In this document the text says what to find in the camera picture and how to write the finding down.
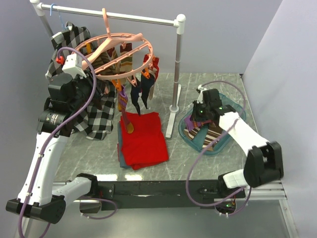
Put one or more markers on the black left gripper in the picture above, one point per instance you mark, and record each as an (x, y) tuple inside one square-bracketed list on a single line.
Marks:
[(88, 80)]

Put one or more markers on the striped beige sock left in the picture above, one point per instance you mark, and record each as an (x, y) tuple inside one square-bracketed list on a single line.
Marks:
[(126, 63)]

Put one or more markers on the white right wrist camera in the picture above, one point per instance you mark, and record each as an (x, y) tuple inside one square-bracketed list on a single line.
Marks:
[(201, 88)]

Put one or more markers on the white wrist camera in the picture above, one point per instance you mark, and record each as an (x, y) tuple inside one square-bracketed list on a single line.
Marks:
[(201, 88), (72, 65)]

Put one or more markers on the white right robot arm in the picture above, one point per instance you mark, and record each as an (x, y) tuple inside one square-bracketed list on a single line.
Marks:
[(264, 162)]

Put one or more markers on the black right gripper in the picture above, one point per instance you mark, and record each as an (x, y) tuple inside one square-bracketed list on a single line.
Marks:
[(194, 116)]

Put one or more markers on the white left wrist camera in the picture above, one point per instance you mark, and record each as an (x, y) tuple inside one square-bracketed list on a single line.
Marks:
[(72, 65)]

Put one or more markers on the silver clothes rack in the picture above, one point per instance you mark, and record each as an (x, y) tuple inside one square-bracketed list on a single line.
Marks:
[(165, 47)]

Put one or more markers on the navy patterned sock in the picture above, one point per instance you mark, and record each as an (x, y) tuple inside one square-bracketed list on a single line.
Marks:
[(146, 84), (134, 93)]

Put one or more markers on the pink round sock hanger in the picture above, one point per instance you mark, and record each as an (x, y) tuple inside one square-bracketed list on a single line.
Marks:
[(113, 41)]

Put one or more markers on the teal plastic basket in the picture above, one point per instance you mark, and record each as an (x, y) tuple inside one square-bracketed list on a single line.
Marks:
[(215, 148)]

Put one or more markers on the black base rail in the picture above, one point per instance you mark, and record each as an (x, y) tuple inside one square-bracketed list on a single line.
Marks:
[(160, 194)]

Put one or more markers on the red folded cloth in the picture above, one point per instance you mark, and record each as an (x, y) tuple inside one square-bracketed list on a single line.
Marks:
[(146, 145)]

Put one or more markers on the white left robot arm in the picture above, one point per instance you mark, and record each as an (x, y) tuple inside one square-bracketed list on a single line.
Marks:
[(37, 199)]

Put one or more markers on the black white checkered shirt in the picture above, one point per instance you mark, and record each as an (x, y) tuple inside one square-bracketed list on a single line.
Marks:
[(95, 122)]

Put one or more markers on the brown white striped sock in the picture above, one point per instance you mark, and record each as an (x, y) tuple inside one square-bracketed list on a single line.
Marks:
[(200, 137)]

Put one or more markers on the grey folded cloth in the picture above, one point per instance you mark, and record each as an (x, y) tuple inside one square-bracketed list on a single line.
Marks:
[(119, 147)]

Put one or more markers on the blue wire hanger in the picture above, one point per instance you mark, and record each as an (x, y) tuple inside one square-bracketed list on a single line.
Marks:
[(63, 24)]

